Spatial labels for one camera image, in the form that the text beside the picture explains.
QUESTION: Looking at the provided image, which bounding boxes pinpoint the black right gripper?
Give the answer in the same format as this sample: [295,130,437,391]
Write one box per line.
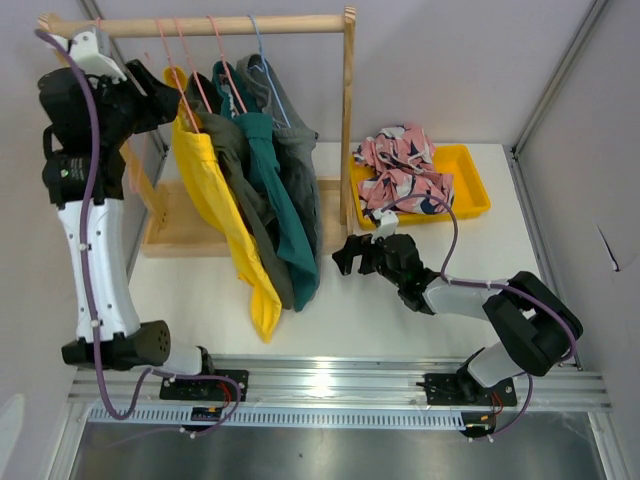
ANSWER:
[332,227,404,288]

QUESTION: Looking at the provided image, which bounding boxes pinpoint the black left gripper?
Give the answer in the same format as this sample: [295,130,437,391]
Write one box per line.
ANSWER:
[89,59,182,147]

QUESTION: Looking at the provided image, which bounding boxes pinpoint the olive green shorts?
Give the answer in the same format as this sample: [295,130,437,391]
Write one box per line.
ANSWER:
[186,74,294,310]

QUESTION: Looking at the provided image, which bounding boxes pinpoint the pink floral shorts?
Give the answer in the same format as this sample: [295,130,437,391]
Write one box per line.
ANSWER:
[353,123,455,215]

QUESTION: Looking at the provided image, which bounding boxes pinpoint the yellow shorts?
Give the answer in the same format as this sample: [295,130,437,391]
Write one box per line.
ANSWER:
[163,67,286,343]

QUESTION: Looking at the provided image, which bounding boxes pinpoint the teal green shorts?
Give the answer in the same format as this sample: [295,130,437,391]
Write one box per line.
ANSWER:
[212,62,320,311]

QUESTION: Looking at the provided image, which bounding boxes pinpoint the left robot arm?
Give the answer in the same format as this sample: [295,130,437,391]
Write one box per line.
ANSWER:
[38,60,217,400]

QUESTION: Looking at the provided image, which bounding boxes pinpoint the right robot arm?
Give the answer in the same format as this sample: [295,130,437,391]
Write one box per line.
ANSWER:
[332,234,583,405]

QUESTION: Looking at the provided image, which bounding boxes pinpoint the grey shorts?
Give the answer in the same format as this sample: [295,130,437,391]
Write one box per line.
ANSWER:
[236,54,323,261]

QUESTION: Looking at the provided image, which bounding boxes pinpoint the yellow plastic tray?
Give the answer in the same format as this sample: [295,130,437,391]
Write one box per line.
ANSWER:
[349,144,491,230]

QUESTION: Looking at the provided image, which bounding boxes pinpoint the wooden clothes rack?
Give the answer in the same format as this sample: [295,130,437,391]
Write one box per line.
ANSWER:
[38,6,356,258]

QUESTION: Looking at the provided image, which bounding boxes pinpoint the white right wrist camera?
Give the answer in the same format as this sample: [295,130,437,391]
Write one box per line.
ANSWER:
[370,209,399,244]

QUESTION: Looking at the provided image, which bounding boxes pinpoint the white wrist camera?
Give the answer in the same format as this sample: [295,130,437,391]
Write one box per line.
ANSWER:
[370,209,399,244]
[34,26,128,84]

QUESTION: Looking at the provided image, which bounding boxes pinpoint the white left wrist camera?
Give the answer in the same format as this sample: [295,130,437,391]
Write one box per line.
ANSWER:
[34,26,128,84]

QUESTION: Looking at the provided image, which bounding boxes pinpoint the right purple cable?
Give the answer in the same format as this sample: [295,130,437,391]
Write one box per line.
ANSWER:
[374,193,584,443]

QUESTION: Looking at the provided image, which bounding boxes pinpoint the purple cable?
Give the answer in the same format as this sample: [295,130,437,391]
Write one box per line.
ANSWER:
[374,193,584,443]
[33,28,243,441]

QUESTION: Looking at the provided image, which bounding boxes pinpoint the blue wire hanger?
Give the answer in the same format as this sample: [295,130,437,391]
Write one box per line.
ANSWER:
[248,14,291,128]

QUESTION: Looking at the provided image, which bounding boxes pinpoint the aluminium mounting rail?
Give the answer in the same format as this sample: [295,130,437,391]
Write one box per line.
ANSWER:
[67,353,612,413]

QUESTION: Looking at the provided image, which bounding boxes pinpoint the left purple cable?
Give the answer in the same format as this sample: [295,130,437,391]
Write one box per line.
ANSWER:
[33,28,243,441]

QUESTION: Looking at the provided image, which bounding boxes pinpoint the white cable duct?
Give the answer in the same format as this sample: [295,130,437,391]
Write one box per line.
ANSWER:
[87,408,464,429]

